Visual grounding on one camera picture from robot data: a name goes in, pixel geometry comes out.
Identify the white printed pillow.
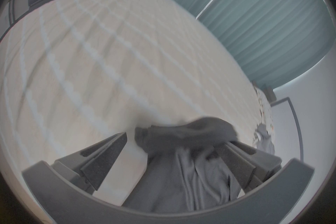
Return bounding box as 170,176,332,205
253,85,275,137

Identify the bed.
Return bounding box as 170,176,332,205
0,0,305,207

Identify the pile of clothes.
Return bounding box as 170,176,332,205
253,123,275,156

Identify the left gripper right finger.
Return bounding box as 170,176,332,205
216,141,283,192

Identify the grey bedside table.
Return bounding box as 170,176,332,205
264,85,277,102

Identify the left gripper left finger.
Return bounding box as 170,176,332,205
54,132,128,194

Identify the black T-shirt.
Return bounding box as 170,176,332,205
123,117,246,213

